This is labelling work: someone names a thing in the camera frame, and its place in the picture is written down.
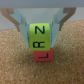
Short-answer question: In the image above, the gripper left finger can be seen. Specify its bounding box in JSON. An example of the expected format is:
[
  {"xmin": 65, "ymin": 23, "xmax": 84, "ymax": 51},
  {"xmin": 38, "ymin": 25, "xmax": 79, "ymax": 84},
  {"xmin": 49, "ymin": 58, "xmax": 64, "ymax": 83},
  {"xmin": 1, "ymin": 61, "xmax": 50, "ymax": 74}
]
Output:
[{"xmin": 0, "ymin": 8, "xmax": 31, "ymax": 47}]

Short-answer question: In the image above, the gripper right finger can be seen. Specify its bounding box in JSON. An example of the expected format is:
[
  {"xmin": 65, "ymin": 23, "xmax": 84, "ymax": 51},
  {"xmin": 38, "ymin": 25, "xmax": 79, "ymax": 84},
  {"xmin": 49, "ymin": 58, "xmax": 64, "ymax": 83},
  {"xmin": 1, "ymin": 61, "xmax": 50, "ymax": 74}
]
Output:
[{"xmin": 49, "ymin": 7, "xmax": 78, "ymax": 41}]

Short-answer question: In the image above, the yellow block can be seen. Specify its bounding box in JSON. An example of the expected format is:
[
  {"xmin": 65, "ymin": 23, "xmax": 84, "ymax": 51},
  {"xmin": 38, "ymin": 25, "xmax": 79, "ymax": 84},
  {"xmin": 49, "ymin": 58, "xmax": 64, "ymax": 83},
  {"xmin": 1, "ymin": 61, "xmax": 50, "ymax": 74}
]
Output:
[{"xmin": 28, "ymin": 22, "xmax": 51, "ymax": 52}]

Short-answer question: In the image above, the pink block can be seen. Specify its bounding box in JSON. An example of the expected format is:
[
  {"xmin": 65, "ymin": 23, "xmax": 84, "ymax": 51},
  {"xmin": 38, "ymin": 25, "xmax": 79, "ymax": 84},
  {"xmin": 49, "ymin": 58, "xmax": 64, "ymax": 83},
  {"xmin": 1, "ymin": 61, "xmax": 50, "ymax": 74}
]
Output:
[{"xmin": 32, "ymin": 47, "xmax": 54, "ymax": 63}]

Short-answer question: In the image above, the white cabinet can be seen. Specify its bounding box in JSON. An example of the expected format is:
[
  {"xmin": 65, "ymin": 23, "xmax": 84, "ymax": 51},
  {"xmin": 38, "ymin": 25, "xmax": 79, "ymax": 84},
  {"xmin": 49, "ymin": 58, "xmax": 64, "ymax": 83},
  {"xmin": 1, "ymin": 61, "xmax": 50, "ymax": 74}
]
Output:
[{"xmin": 0, "ymin": 0, "xmax": 84, "ymax": 32}]

